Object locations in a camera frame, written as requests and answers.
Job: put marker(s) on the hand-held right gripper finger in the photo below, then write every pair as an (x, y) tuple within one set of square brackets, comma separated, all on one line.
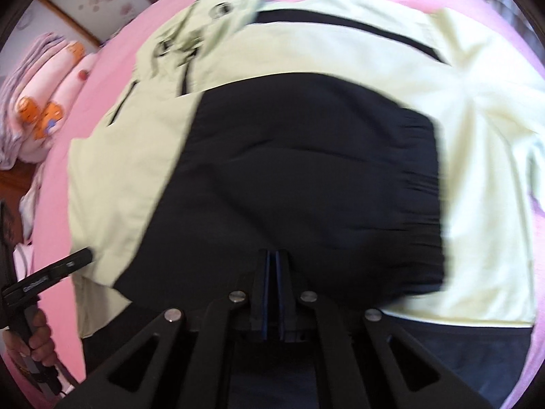
[(279, 298), (268, 298)]

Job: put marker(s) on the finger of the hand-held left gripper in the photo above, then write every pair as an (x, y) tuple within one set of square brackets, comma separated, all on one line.
[(68, 264)]

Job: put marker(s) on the green and black jacket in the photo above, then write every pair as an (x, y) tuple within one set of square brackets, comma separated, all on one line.
[(298, 157)]

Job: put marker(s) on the person's left hand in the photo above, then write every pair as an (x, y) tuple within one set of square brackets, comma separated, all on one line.
[(42, 336)]

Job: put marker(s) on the pale small pillow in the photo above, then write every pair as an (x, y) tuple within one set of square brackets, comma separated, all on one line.
[(32, 204)]

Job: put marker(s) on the wooden headboard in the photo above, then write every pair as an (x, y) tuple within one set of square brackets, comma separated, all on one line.
[(15, 185)]

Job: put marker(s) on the pink bed blanket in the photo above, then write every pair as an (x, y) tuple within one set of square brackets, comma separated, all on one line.
[(106, 51)]

